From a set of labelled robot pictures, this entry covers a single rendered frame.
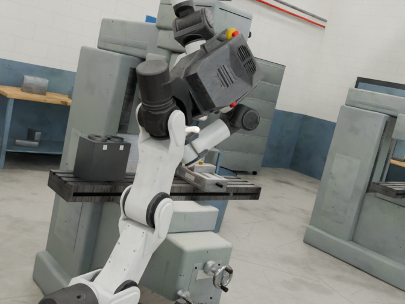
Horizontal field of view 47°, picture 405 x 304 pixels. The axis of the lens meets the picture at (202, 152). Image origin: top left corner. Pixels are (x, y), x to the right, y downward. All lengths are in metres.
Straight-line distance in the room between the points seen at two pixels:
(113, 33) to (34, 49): 3.61
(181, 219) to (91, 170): 0.50
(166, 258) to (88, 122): 1.00
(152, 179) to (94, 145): 0.48
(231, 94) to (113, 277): 0.81
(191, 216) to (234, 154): 5.57
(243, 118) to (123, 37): 1.15
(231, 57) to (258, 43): 6.95
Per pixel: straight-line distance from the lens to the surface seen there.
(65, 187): 2.12
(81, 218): 2.86
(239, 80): 1.82
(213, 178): 2.43
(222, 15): 2.24
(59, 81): 6.66
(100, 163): 2.18
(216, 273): 2.18
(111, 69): 2.67
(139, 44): 2.68
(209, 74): 1.74
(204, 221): 2.41
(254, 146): 8.15
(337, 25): 10.03
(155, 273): 2.36
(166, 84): 1.62
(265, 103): 8.11
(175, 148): 1.72
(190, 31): 1.90
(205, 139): 1.93
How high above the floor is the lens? 1.55
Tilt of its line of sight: 9 degrees down
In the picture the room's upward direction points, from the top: 13 degrees clockwise
